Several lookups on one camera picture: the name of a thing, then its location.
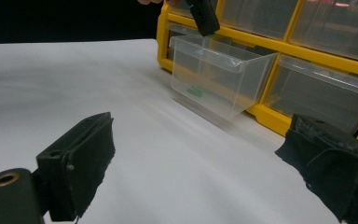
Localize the grid of clear cabinet drawers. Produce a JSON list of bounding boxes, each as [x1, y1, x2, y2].
[[166, 0, 358, 135]]

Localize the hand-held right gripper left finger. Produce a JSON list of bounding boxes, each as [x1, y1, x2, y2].
[[35, 111, 117, 223]]

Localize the clear plastic drawer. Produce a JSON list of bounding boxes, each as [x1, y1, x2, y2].
[[169, 33, 279, 121]]

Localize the yellow black drawer organizer cabinet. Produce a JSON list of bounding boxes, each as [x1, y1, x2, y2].
[[156, 0, 358, 147]]

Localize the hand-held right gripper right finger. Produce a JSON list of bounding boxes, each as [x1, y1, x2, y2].
[[274, 113, 358, 224]]

